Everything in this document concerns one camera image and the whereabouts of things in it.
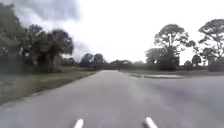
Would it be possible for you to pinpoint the grass verge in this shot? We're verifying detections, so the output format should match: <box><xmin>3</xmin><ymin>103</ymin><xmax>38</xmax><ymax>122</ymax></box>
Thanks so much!
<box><xmin>0</xmin><ymin>65</ymin><xmax>100</xmax><ymax>106</ymax></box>

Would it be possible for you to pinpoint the tall spreading tree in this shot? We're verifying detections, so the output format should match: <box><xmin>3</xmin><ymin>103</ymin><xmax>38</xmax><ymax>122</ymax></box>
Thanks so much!
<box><xmin>183</xmin><ymin>18</ymin><xmax>224</xmax><ymax>73</ymax></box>

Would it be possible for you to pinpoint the grey asphalt road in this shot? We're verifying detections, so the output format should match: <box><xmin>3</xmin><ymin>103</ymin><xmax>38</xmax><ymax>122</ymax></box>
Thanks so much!
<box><xmin>0</xmin><ymin>69</ymin><xmax>224</xmax><ymax>128</ymax></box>

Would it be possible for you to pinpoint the grass traffic island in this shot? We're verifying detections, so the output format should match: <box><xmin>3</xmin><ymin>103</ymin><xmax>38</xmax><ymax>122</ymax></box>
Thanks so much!
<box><xmin>129</xmin><ymin>73</ymin><xmax>183</xmax><ymax>80</ymax></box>

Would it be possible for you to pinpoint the dense wood of trees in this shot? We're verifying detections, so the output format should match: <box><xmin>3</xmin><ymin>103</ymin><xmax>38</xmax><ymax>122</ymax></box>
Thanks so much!
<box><xmin>0</xmin><ymin>2</ymin><xmax>31</xmax><ymax>75</ymax></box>

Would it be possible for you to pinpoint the clump of palm trees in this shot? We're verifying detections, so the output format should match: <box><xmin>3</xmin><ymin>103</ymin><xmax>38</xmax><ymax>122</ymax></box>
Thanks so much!
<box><xmin>23</xmin><ymin>24</ymin><xmax>75</xmax><ymax>74</ymax></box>

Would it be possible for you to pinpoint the large broad tree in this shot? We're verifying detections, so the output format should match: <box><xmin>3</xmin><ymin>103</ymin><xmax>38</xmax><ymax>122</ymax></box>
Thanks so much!
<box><xmin>145</xmin><ymin>23</ymin><xmax>198</xmax><ymax>72</ymax></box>

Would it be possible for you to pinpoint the row of distant trees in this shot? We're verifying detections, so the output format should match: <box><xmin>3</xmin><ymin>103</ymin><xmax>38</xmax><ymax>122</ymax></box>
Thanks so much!
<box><xmin>62</xmin><ymin>52</ymin><xmax>158</xmax><ymax>71</ymax></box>

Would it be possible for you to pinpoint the robot's own part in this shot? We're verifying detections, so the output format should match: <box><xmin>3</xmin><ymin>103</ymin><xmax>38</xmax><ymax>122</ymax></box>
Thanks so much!
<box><xmin>144</xmin><ymin>116</ymin><xmax>158</xmax><ymax>128</ymax></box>
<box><xmin>73</xmin><ymin>118</ymin><xmax>85</xmax><ymax>128</ymax></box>

